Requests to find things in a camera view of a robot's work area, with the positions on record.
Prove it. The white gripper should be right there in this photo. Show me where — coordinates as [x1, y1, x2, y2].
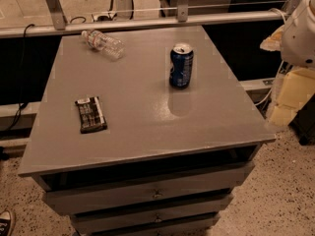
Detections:
[260, 0, 315, 127]

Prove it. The black rxbar chocolate bar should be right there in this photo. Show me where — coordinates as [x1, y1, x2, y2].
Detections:
[75, 96, 107, 134]

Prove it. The blue pepsi can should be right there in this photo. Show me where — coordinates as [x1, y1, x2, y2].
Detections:
[169, 42, 194, 89]

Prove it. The top grey drawer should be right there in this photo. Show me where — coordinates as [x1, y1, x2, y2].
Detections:
[43, 161, 254, 215]

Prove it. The grey drawer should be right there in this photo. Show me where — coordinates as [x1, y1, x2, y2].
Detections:
[78, 212, 221, 236]
[72, 193, 233, 233]
[43, 161, 254, 215]

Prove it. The grey drawer cabinet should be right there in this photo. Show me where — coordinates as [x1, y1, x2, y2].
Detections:
[17, 25, 277, 236]

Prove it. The middle grey drawer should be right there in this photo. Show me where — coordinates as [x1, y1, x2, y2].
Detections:
[72, 193, 233, 233]

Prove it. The clear plastic water bottle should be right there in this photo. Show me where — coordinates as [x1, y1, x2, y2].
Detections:
[81, 29, 125, 61]

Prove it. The white power strip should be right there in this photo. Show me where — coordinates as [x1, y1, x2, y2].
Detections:
[92, 13, 117, 22]

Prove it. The bottom grey drawer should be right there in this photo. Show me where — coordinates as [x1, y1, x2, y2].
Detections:
[78, 212, 221, 236]

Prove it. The black sneaker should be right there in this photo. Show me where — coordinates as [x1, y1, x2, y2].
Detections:
[0, 210, 15, 236]

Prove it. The white cable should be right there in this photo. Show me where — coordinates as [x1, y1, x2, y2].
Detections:
[254, 7, 289, 107]

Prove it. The metal guard rail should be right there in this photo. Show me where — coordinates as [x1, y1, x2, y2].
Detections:
[0, 0, 301, 38]

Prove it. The black cable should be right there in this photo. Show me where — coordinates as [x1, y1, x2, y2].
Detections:
[0, 23, 35, 140]

